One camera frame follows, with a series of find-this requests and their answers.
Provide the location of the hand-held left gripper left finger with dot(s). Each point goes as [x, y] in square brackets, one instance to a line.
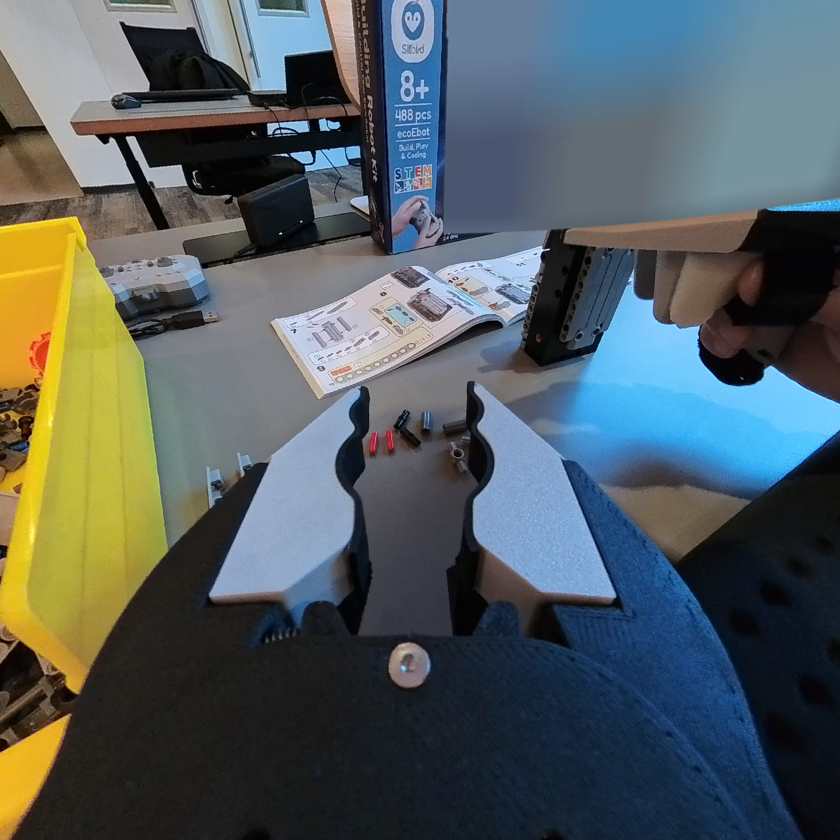
[289, 525]

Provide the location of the instruction booklet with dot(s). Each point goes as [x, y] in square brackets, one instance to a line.
[361, 334]

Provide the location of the grey remote controller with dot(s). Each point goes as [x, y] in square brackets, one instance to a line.
[154, 289]

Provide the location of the large orange notched wheel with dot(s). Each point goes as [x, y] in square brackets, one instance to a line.
[39, 354]

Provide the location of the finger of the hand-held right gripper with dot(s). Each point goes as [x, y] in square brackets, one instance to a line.
[656, 233]

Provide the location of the black box device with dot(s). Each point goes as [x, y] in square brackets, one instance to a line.
[275, 210]

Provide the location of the black perforated surface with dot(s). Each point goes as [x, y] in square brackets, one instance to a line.
[787, 590]

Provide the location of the black keyboard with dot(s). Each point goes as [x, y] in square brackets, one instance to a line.
[184, 95]

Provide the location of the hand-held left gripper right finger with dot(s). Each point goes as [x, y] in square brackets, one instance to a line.
[544, 525]

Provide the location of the dark grey bush piece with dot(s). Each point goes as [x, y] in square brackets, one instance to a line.
[428, 422]

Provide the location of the blue robot kit box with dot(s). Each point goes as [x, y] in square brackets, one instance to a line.
[413, 131]

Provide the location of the grey desk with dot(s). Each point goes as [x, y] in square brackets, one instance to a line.
[229, 367]

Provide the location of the black and grey assembled block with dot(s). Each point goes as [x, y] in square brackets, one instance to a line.
[558, 315]

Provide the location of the pile of building kit parts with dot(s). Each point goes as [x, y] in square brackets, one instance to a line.
[19, 400]

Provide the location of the yellow plastic bin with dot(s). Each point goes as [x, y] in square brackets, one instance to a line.
[98, 426]

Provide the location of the white door with window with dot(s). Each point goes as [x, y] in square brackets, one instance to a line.
[282, 6]
[141, 5]

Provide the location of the person's right hand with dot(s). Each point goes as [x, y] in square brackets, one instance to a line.
[820, 354]

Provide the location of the black office chair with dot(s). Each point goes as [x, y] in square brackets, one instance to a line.
[157, 39]

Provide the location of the wood-topped office desk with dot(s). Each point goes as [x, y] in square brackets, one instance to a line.
[184, 117]

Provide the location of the black laptop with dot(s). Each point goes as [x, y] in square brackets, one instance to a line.
[318, 79]

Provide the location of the small grey angled piece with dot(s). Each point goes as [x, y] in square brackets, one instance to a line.
[216, 487]
[244, 464]

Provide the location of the black computer mouse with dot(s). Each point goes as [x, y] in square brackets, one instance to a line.
[124, 102]

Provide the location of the curved plywood stand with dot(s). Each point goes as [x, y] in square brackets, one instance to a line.
[338, 52]

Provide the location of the white stand base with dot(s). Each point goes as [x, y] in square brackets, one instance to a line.
[359, 205]

